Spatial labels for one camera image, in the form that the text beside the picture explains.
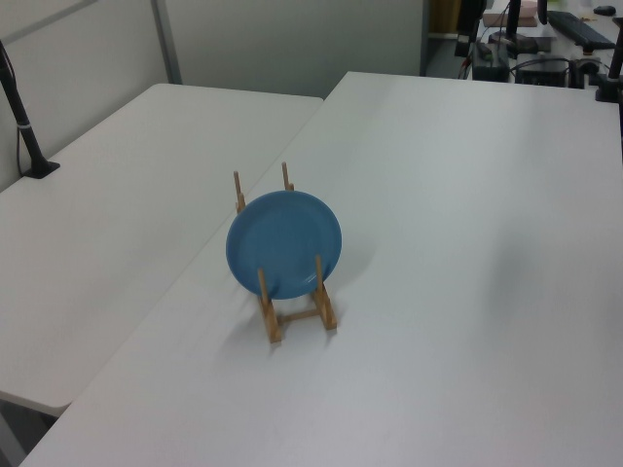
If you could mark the blue round plate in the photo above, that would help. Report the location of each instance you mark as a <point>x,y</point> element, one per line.
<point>282,243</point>

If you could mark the wooden plate rack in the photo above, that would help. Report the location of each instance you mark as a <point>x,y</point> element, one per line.
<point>272,323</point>

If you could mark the small black device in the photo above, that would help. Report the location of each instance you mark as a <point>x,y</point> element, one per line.
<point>489,63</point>

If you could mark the black upright stand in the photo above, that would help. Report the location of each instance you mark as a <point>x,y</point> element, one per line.
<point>467,29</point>

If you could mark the black electronics box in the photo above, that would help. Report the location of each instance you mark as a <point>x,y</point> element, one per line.
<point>541,73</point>

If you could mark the black monitor stand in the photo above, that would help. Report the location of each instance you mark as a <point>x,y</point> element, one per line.
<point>512,29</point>

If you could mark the pink flat box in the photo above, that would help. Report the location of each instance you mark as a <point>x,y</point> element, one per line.
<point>499,17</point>

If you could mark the black clamp pole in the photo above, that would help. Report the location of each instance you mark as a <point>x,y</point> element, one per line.
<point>612,80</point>

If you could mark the black computer keyboard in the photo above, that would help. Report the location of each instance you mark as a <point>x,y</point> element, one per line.
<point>581,30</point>

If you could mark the black computer mouse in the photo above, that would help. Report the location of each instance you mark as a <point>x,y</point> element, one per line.
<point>604,9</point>

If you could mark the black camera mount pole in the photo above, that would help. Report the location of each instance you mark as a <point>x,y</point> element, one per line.
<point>22,121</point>

